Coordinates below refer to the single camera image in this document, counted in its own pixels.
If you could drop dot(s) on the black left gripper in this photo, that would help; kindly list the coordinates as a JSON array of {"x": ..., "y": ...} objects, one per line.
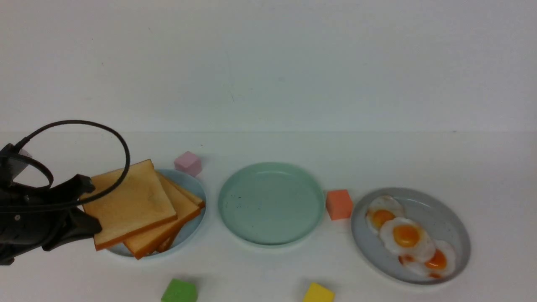
[{"x": 32, "y": 218}]

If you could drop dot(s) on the toast slice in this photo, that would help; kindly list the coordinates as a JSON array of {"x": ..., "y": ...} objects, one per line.
[
  {"x": 146, "y": 243},
  {"x": 167, "y": 244},
  {"x": 137, "y": 205}
]

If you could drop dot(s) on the fried egg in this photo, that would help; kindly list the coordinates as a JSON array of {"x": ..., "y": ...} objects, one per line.
[
  {"x": 407, "y": 239},
  {"x": 382, "y": 209},
  {"x": 441, "y": 264}
]

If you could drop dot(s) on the light blue plate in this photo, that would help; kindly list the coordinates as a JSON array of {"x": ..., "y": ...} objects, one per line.
[{"x": 187, "y": 232}]

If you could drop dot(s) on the pink cube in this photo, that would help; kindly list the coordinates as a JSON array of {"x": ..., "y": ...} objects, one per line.
[{"x": 188, "y": 163}]

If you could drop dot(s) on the green cube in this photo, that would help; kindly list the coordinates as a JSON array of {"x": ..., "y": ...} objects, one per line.
[{"x": 180, "y": 291}]

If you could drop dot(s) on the green plate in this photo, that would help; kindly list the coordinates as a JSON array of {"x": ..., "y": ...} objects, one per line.
[{"x": 271, "y": 204}]

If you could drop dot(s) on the yellow cube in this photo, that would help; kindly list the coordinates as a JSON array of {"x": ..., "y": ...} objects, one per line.
[{"x": 318, "y": 293}]

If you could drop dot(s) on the orange cube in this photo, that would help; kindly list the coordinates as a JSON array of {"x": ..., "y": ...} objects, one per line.
[{"x": 339, "y": 204}]

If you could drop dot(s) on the grey plate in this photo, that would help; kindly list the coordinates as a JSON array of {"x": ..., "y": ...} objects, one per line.
[{"x": 440, "y": 222}]

